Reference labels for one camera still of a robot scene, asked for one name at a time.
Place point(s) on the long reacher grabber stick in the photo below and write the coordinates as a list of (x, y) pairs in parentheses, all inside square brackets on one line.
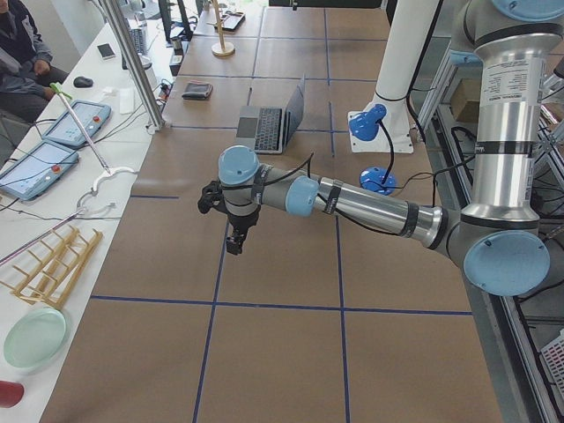
[(107, 170)]

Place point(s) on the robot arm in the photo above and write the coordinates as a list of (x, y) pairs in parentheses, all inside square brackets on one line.
[(494, 239)]

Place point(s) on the wooden dish rack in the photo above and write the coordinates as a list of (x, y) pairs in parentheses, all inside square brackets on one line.
[(48, 271)]

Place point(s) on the blue desk lamp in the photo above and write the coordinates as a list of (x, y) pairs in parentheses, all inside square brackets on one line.
[(369, 134)]

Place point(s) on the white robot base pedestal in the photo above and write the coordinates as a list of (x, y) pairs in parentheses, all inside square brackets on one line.
[(411, 24)]

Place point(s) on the white smartphone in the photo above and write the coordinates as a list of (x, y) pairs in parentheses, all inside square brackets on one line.
[(106, 51)]

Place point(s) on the aluminium frame post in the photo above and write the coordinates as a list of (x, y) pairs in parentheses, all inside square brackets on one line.
[(121, 31)]

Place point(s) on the seated person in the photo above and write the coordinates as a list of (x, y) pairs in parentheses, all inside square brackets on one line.
[(26, 69)]

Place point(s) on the black computer mouse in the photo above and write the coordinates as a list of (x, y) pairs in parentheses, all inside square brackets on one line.
[(82, 82)]

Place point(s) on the grey and pink folded cloth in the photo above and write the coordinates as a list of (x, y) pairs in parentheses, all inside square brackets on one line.
[(195, 90)]

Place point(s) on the white paper sheet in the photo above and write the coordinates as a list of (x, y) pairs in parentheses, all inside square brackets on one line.
[(126, 100)]

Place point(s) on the red cup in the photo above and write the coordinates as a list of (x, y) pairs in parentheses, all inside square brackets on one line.
[(11, 393)]

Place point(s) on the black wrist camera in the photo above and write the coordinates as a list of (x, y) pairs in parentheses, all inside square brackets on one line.
[(211, 198)]

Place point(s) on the wooden mug tree stand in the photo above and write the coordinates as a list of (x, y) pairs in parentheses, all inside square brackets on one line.
[(222, 48)]

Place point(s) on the grey laptop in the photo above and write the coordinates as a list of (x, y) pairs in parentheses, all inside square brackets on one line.
[(268, 130)]

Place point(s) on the white plastic basket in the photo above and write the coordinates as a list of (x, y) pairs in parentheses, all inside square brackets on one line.
[(553, 356)]

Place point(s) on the black keyboard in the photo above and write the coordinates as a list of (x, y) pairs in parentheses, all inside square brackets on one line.
[(138, 37)]

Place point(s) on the near teach pendant tablet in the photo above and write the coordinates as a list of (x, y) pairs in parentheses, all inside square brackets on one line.
[(34, 173)]

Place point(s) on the green glass plate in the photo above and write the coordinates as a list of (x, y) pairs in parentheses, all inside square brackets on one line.
[(35, 338)]

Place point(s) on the cardboard box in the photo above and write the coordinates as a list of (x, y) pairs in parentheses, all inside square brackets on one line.
[(465, 101)]

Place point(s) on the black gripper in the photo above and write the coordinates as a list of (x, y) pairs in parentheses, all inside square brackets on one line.
[(241, 221)]

